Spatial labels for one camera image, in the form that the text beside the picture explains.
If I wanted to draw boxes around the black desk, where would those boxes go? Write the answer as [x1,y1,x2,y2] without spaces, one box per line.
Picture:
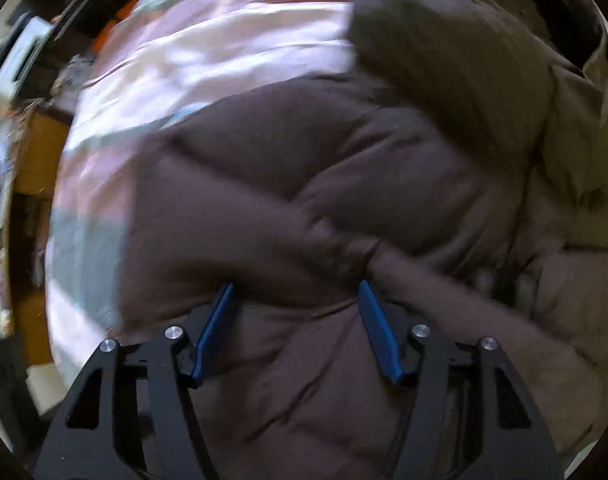
[14,0,135,66]

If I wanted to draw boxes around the white printer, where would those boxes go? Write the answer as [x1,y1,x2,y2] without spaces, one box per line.
[0,16,54,95]

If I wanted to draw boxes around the brown puffer jacket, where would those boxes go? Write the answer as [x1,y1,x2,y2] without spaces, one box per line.
[116,0,608,480]

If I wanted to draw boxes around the orange seat chair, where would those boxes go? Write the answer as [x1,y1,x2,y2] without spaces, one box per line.
[91,0,137,53]

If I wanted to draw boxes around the wooden cabinet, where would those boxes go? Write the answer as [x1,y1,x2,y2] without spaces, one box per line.
[0,105,72,366]

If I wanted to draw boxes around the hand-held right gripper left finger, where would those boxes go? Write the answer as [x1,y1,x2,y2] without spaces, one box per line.
[34,282,235,480]

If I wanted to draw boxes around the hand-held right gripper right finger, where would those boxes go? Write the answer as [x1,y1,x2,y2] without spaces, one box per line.
[359,280,567,480]

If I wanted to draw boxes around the plaid blanket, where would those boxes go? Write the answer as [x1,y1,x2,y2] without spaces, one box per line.
[46,0,369,386]

